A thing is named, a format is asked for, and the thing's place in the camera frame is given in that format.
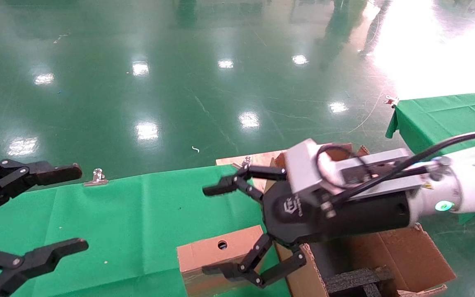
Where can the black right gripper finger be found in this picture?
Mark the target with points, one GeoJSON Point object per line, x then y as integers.
{"type": "Point", "coordinates": [229, 184]}

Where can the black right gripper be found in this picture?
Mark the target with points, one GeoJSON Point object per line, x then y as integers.
{"type": "Point", "coordinates": [357, 218]}

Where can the small brown cardboard box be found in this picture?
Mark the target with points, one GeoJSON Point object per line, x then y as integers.
{"type": "Point", "coordinates": [208, 260]}

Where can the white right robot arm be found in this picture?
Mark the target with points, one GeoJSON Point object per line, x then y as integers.
{"type": "Point", "coordinates": [472, 177]}

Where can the black foam carton insert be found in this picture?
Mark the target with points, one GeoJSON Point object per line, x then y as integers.
{"type": "Point", "coordinates": [353, 280]}

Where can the large open cardboard carton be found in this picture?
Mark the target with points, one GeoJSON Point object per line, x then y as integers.
{"type": "Point", "coordinates": [410, 255]}

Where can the silver binder clip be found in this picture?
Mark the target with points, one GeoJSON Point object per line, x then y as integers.
{"type": "Point", "coordinates": [96, 178]}
{"type": "Point", "coordinates": [246, 161]}
{"type": "Point", "coordinates": [391, 100]}

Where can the large green tablecloth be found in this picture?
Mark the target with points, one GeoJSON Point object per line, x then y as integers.
{"type": "Point", "coordinates": [138, 222]}

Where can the small green tablecloth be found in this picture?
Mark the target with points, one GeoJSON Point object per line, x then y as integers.
{"type": "Point", "coordinates": [439, 115]}

